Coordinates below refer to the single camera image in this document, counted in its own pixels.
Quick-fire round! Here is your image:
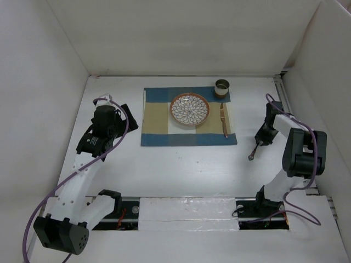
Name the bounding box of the iridescent rainbow fork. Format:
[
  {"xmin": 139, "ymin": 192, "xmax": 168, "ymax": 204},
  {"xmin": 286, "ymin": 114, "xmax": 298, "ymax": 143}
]
[{"xmin": 248, "ymin": 143, "xmax": 259, "ymax": 161}]

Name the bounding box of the floral orange rimmed plate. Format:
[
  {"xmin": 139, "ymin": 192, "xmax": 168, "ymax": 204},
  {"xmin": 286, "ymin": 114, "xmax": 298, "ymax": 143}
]
[{"xmin": 169, "ymin": 93, "xmax": 210, "ymax": 126}]

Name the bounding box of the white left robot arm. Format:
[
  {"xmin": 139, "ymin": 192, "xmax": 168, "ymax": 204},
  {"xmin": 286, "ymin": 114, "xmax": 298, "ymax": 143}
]
[{"xmin": 33, "ymin": 94, "xmax": 138, "ymax": 255}]

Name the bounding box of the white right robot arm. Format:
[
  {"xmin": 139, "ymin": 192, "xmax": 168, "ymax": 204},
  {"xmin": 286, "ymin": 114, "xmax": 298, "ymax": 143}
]
[{"xmin": 252, "ymin": 101, "xmax": 327, "ymax": 218}]

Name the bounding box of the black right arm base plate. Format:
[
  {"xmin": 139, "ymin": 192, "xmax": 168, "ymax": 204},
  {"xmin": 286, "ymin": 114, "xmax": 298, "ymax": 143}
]
[{"xmin": 232, "ymin": 199, "xmax": 289, "ymax": 230}]

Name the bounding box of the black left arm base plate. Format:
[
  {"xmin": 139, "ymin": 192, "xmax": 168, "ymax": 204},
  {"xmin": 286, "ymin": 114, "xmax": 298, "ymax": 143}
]
[{"xmin": 93, "ymin": 197, "xmax": 140, "ymax": 231}]

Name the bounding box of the white foam front block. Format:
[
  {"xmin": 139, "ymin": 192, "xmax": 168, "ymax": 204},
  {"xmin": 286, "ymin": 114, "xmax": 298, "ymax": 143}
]
[{"xmin": 138, "ymin": 197, "xmax": 239, "ymax": 232}]

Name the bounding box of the blue beige checked placemat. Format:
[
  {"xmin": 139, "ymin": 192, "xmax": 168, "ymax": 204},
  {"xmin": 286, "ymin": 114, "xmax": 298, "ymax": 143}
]
[{"xmin": 141, "ymin": 86, "xmax": 237, "ymax": 147}]

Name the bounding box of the white cup brown base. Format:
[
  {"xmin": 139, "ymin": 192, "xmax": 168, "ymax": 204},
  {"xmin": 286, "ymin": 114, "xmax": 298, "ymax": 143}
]
[{"xmin": 214, "ymin": 79, "xmax": 230, "ymax": 98}]

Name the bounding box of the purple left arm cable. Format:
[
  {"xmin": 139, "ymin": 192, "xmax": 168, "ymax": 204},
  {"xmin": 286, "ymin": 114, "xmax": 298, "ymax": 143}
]
[{"xmin": 21, "ymin": 98, "xmax": 129, "ymax": 263}]

